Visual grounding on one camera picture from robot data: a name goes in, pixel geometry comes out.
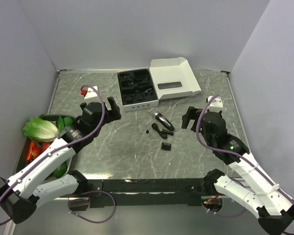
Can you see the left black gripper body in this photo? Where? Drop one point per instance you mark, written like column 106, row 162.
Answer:
column 110, row 115

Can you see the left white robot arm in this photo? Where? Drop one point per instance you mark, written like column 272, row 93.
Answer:
column 24, row 192

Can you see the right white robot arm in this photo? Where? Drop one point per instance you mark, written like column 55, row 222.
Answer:
column 273, row 208

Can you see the white box with black tray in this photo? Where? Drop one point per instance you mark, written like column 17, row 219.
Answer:
column 143, row 88

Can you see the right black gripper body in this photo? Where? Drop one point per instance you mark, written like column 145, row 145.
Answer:
column 192, row 114

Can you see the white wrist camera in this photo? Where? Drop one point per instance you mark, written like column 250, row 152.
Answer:
column 89, row 93
column 216, row 104

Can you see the green lime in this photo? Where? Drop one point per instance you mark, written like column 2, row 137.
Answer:
column 60, row 171

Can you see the black clipper comb guard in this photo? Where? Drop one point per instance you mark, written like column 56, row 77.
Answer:
column 166, row 146

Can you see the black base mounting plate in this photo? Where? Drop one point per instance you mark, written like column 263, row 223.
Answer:
column 145, row 192

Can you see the green leafy vegetable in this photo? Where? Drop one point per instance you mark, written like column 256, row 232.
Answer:
column 63, row 122

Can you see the orange red pepper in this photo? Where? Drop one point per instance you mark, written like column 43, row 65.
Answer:
column 30, row 152

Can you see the red strawberries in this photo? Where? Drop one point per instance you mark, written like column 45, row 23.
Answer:
column 37, row 150

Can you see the metal tray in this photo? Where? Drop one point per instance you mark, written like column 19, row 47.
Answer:
column 21, row 163

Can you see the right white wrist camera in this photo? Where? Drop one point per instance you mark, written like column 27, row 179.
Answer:
column 216, row 104

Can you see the small black cylinder attachment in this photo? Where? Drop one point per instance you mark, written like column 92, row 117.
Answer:
column 168, row 132

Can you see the black silver hair clipper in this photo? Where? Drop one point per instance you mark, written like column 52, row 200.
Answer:
column 164, row 121

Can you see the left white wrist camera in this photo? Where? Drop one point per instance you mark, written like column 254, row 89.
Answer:
column 89, row 93

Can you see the green lettuce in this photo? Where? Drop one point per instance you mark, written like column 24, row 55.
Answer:
column 40, row 130

